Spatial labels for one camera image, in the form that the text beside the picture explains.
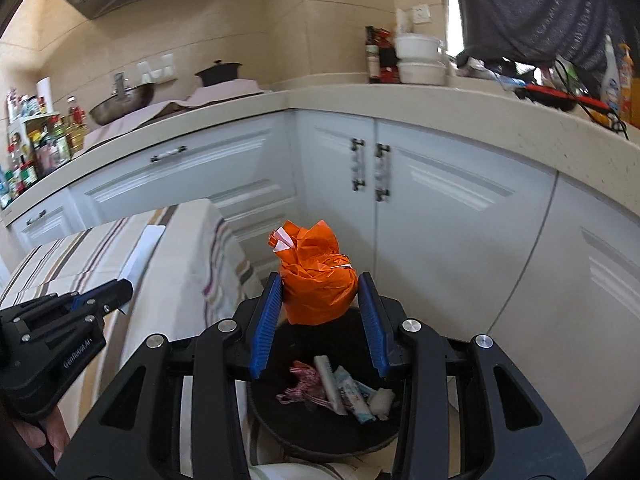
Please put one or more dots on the orange plastic bag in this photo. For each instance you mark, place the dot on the orange plastic bag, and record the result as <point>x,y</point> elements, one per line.
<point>317,280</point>

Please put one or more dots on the red packet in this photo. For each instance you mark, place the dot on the red packet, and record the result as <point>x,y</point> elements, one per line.
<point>389,62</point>

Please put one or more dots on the white paper roll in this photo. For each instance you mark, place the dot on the white paper roll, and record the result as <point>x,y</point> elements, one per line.
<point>44,92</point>

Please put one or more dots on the black trash bin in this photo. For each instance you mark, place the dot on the black trash bin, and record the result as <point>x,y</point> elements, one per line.
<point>310,435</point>

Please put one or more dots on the striped tablecloth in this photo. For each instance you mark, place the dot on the striped tablecloth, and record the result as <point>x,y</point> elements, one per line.
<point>190,270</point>

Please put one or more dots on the pile of plastic bags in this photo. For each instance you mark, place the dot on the pile of plastic bags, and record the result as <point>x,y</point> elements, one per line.
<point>487,74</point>

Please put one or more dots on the black pot with lid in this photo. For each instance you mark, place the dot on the black pot with lid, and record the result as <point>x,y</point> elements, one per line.
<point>219,75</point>

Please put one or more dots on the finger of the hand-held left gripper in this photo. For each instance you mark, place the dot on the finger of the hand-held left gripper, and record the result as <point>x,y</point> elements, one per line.
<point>100,292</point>
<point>112,305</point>

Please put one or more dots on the light blue white tube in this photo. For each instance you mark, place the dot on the light blue white tube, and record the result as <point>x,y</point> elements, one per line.
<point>356,400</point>

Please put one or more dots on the dark grey hanging cloth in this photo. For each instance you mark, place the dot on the dark grey hanging cloth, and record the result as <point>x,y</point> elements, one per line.
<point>530,5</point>

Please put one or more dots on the white tissue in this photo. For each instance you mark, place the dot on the white tissue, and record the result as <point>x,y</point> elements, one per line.
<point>382,402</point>

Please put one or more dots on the red power strip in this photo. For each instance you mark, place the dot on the red power strip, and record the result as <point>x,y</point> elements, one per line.
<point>555,96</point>

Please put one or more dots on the pink stove cover cloth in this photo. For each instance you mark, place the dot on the pink stove cover cloth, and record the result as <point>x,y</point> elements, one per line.
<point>165,110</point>

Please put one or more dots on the white wall hook rack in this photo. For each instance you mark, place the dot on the white wall hook rack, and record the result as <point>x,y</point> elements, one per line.
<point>150,69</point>

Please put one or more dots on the dark oil bottle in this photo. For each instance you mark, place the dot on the dark oil bottle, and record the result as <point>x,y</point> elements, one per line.
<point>372,60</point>

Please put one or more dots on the white plastic bag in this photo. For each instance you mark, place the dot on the white plastic bag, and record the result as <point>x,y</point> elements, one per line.
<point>404,22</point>

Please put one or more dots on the white wall outlet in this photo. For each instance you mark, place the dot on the white wall outlet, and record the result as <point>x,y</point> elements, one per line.
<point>421,14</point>

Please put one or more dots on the steel wok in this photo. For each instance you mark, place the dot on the steel wok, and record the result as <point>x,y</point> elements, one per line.
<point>122,105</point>

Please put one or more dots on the person's left hand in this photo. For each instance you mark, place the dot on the person's left hand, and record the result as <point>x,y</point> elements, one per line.
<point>55,432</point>

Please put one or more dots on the long white tube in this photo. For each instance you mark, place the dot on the long white tube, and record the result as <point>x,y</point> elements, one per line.
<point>327,380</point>

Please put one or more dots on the cluster of condiment bottles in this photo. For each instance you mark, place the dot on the cluster of condiment bottles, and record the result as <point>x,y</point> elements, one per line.
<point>45,150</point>

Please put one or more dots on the orange liquid bottle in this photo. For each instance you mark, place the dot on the orange liquid bottle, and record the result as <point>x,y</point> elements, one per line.
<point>627,90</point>

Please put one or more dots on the white spray bottle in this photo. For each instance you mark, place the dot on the white spray bottle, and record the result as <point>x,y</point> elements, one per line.
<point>611,85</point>

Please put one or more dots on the red white patterned wrapper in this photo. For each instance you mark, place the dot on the red white patterned wrapper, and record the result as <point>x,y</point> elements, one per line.
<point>305,385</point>

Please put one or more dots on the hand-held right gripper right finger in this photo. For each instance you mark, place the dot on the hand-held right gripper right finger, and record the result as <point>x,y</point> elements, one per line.
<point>372,330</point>

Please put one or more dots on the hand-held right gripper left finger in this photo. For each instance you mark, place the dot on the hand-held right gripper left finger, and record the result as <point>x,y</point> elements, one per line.
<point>265,330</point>

